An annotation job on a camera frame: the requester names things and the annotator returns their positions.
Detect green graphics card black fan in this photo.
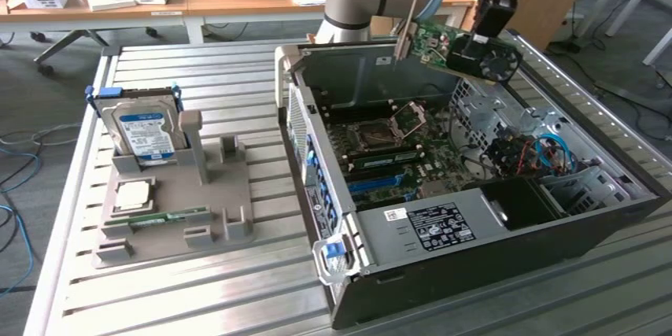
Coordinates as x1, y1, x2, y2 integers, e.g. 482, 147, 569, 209
393, 0, 526, 86

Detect black power strip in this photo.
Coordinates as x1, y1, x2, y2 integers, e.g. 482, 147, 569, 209
546, 39, 585, 54

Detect metal socket cover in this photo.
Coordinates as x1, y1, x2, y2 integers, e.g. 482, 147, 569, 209
389, 100, 430, 138

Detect CPU socket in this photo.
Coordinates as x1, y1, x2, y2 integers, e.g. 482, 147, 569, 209
349, 119, 409, 154

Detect green motherboard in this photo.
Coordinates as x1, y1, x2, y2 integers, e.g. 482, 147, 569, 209
325, 105, 482, 211

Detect wooden desk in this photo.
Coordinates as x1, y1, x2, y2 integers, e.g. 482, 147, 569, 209
0, 0, 191, 44
186, 0, 478, 44

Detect metal disk bay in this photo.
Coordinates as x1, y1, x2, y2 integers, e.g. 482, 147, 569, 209
535, 166, 631, 215

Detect long expansion slot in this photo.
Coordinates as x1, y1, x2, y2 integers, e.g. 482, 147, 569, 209
347, 173, 407, 192

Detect grey power supply unit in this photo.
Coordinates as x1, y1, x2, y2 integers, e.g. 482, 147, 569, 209
349, 189, 509, 267

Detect black open PC case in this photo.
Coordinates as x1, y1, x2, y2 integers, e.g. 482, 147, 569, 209
274, 28, 672, 331

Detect grey parts rack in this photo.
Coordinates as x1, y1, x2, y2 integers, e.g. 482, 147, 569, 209
93, 109, 259, 270

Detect hard disk with blue carrier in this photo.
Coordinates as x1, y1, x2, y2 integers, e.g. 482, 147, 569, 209
83, 84, 186, 167

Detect grey caster leg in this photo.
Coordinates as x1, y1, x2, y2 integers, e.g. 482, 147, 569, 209
31, 28, 111, 76

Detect silver CPU chip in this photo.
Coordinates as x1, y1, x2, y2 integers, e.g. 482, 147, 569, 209
113, 180, 158, 214

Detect blue wire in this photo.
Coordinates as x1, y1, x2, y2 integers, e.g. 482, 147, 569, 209
531, 133, 578, 175

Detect red wire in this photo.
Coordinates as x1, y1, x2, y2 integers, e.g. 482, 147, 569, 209
514, 137, 546, 175

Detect black wire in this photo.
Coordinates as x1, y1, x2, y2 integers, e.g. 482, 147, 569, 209
459, 142, 501, 175

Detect black floor cable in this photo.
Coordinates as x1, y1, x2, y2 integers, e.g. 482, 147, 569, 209
593, 79, 672, 140

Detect grey floor cable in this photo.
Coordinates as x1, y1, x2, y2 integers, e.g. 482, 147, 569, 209
0, 122, 83, 148

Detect blue floor cable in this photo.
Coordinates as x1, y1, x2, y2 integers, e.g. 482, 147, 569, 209
0, 146, 43, 298

